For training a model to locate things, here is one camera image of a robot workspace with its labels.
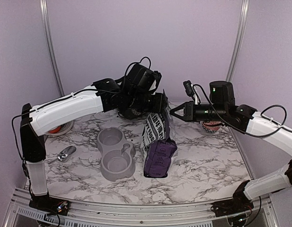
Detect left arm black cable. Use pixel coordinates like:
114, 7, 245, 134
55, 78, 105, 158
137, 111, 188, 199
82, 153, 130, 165
11, 56, 152, 201

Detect black floral square plate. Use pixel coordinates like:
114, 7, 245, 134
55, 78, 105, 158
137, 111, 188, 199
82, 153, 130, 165
117, 108, 147, 120

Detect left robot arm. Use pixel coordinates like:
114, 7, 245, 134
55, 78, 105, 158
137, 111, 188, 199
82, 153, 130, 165
20, 62, 165, 210

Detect aluminium frame post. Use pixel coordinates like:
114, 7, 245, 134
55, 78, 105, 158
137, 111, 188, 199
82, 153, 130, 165
39, 0, 65, 97
226, 0, 249, 82

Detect red and white bowl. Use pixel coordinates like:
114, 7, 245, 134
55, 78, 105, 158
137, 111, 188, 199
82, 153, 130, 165
48, 126, 61, 134

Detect red patterned small bowl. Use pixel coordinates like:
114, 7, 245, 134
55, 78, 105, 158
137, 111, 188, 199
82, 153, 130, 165
202, 121, 223, 133

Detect right aluminium frame post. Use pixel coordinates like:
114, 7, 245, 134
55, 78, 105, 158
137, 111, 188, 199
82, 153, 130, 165
226, 0, 249, 82

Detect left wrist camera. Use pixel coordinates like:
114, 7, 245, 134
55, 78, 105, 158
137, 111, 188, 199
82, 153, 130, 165
149, 70, 162, 92

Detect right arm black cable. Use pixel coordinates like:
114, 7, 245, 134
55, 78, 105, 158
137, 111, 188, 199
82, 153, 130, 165
193, 84, 287, 138

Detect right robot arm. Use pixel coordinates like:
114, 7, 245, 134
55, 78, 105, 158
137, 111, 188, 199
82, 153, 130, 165
170, 80, 292, 212

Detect grey double pet bowl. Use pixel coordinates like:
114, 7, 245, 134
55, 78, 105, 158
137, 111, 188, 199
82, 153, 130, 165
97, 127, 136, 182

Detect front aluminium rail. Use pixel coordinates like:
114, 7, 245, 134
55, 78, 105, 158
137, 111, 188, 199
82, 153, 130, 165
3, 188, 279, 227

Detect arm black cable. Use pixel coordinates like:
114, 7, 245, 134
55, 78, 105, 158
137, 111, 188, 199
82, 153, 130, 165
193, 84, 287, 138
11, 56, 152, 201

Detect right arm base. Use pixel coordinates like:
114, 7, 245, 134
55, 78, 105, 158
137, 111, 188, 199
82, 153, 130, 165
210, 199, 254, 217

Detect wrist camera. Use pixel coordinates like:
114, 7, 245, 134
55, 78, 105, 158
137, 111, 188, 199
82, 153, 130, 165
183, 80, 201, 105
149, 70, 162, 92

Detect left aluminium frame post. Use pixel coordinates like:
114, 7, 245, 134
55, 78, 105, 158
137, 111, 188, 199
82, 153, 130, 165
39, 0, 65, 97

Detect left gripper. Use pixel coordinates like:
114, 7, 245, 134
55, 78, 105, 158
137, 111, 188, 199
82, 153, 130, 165
128, 91, 167, 113

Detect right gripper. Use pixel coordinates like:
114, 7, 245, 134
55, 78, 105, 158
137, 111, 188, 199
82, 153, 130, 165
170, 101, 227, 122

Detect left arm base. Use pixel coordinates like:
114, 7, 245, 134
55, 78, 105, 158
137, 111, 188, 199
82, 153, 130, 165
29, 199, 70, 216

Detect grey round plate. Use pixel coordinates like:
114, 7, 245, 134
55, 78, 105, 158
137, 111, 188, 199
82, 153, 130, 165
46, 121, 74, 136

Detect metal food scoop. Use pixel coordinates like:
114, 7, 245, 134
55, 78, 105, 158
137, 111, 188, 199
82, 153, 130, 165
48, 146, 77, 164

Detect purple pet food bag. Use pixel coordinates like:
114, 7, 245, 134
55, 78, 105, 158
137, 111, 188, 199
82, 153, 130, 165
139, 88, 179, 178

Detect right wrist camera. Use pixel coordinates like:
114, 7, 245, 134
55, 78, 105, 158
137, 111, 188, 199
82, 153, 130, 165
183, 80, 201, 105

